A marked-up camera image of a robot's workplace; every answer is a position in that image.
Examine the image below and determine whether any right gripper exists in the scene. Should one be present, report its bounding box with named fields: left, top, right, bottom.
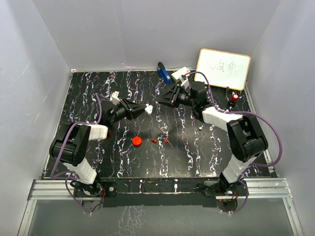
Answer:
left=156, top=84, right=196, bottom=108

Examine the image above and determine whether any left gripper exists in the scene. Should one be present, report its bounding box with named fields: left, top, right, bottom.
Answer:
left=110, top=98, right=147, bottom=124

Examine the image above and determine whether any white earbud charging case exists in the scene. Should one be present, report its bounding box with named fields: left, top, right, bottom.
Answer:
left=145, top=104, right=153, bottom=115

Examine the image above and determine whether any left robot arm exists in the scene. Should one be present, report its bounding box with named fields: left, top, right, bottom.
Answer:
left=49, top=98, right=153, bottom=196

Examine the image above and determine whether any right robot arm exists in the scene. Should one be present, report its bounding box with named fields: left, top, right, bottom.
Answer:
left=156, top=82, right=268, bottom=195

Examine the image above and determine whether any red earbud charging case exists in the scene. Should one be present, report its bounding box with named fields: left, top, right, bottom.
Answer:
left=132, top=136, right=142, bottom=147

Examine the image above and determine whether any white cardboard box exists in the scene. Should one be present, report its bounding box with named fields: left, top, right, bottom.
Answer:
left=171, top=67, right=190, bottom=83

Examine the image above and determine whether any blue stapler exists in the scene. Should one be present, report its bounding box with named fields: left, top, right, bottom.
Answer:
left=157, top=62, right=172, bottom=84

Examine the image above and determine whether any red stamp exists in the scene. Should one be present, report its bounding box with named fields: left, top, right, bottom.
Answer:
left=228, top=93, right=239, bottom=107

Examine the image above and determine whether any small whiteboard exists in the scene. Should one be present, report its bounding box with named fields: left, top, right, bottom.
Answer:
left=194, top=49, right=251, bottom=91

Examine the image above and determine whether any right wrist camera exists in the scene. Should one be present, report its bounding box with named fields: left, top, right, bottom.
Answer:
left=180, top=72, right=190, bottom=90

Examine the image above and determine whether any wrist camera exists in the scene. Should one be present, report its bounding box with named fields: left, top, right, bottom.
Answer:
left=180, top=72, right=190, bottom=90
left=110, top=91, right=121, bottom=106

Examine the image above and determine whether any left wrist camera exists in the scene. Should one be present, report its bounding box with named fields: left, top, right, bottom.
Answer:
left=110, top=91, right=121, bottom=106

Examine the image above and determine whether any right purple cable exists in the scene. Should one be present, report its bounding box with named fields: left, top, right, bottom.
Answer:
left=188, top=71, right=284, bottom=217

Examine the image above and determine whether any aluminium frame rail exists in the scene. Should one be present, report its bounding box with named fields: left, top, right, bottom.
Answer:
left=18, top=177, right=304, bottom=236

